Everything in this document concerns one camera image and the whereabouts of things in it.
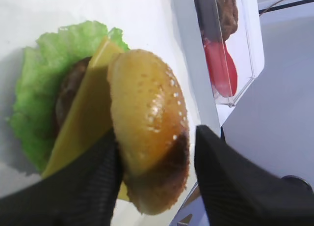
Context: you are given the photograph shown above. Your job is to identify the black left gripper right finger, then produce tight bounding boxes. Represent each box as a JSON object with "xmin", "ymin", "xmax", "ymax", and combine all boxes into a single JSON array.
[{"xmin": 194, "ymin": 125, "xmax": 314, "ymax": 226}]

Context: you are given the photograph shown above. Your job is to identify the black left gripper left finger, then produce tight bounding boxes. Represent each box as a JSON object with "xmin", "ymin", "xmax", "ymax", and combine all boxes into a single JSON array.
[{"xmin": 0, "ymin": 130, "xmax": 123, "ymax": 226}]

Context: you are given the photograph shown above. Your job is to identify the sesame bun top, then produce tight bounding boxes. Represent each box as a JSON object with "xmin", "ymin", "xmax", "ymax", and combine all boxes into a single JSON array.
[{"xmin": 107, "ymin": 49, "xmax": 190, "ymax": 215}]

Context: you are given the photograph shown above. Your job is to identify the yellow cheese slice on burger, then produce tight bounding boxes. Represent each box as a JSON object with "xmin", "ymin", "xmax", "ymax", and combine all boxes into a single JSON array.
[{"xmin": 41, "ymin": 35, "xmax": 131, "ymax": 201}]

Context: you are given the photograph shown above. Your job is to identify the green lettuce leaf on burger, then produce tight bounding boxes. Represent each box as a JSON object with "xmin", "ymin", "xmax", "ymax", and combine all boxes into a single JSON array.
[{"xmin": 8, "ymin": 21, "xmax": 129, "ymax": 172}]

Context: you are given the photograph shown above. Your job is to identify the white metal serving tray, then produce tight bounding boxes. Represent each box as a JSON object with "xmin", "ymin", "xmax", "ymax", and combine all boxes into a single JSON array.
[{"xmin": 157, "ymin": 0, "xmax": 246, "ymax": 226}]

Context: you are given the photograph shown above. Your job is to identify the brown patty on burger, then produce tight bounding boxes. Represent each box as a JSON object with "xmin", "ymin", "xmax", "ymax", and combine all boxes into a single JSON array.
[{"xmin": 53, "ymin": 57, "xmax": 91, "ymax": 136}]

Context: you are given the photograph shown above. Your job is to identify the right red tomato slice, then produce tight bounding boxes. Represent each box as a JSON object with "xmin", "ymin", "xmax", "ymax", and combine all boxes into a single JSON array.
[{"xmin": 204, "ymin": 38, "xmax": 237, "ymax": 98}]

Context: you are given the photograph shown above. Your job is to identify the clear patty tomato container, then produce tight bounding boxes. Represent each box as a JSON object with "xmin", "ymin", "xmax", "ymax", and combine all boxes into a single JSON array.
[{"xmin": 194, "ymin": 0, "xmax": 264, "ymax": 107}]

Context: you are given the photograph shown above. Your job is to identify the white paper tray liner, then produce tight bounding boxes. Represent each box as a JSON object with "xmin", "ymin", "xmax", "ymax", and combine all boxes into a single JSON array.
[{"xmin": 0, "ymin": 0, "xmax": 204, "ymax": 226}]

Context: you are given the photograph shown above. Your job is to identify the right brown meat patty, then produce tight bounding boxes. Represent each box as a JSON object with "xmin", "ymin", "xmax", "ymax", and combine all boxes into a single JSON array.
[{"xmin": 216, "ymin": 0, "xmax": 238, "ymax": 42}]

